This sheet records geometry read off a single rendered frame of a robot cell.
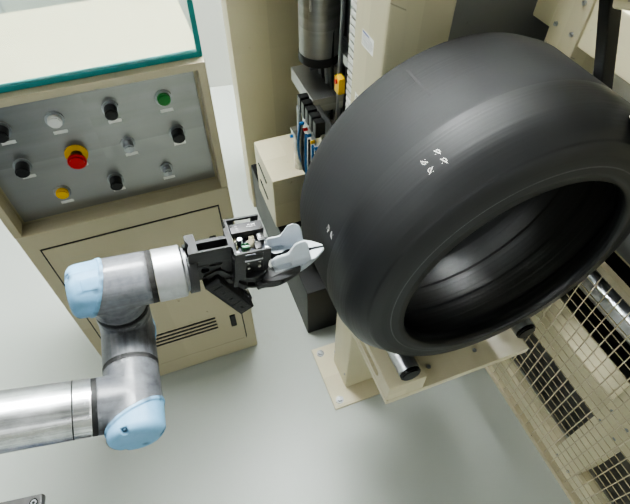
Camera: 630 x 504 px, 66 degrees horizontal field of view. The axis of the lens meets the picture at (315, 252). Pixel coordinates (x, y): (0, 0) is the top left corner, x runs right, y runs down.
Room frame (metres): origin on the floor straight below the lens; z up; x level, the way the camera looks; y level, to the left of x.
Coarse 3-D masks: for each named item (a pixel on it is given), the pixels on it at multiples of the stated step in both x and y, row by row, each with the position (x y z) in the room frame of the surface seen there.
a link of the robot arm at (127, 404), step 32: (128, 352) 0.32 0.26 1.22; (64, 384) 0.26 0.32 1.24; (96, 384) 0.27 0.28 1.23; (128, 384) 0.27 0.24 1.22; (160, 384) 0.29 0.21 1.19; (0, 416) 0.21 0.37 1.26; (32, 416) 0.22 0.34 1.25; (64, 416) 0.22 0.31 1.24; (96, 416) 0.23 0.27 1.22; (128, 416) 0.23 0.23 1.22; (160, 416) 0.24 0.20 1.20; (0, 448) 0.18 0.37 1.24; (128, 448) 0.21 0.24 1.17
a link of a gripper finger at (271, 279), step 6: (270, 270) 0.44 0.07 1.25; (288, 270) 0.44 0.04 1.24; (294, 270) 0.44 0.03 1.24; (264, 276) 0.43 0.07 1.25; (270, 276) 0.43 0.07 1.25; (276, 276) 0.43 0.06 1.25; (282, 276) 0.43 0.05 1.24; (288, 276) 0.43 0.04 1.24; (294, 276) 0.44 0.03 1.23; (258, 282) 0.42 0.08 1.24; (264, 282) 0.42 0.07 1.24; (270, 282) 0.42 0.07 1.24; (276, 282) 0.42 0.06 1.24; (282, 282) 0.43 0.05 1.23; (258, 288) 0.41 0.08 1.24
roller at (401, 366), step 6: (390, 354) 0.48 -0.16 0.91; (396, 354) 0.47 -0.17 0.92; (396, 360) 0.46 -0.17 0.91; (402, 360) 0.46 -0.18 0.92; (408, 360) 0.46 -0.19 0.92; (414, 360) 0.46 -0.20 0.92; (396, 366) 0.45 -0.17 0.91; (402, 366) 0.44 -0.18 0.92; (408, 366) 0.44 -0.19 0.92; (414, 366) 0.44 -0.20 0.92; (402, 372) 0.43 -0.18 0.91; (408, 372) 0.43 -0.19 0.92; (414, 372) 0.43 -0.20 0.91; (402, 378) 0.43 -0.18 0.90; (408, 378) 0.43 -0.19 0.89
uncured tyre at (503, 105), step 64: (448, 64) 0.64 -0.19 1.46; (512, 64) 0.63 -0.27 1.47; (576, 64) 0.68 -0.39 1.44; (384, 128) 0.57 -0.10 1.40; (448, 128) 0.52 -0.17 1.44; (512, 128) 0.50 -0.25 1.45; (576, 128) 0.51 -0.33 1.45; (320, 192) 0.56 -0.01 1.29; (384, 192) 0.48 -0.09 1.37; (448, 192) 0.45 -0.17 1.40; (512, 192) 0.46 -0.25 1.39; (576, 192) 0.71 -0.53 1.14; (320, 256) 0.51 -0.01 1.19; (384, 256) 0.42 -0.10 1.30; (448, 256) 0.73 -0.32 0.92; (512, 256) 0.68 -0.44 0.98; (576, 256) 0.61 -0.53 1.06; (384, 320) 0.40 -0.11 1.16; (448, 320) 0.56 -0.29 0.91; (512, 320) 0.51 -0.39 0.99
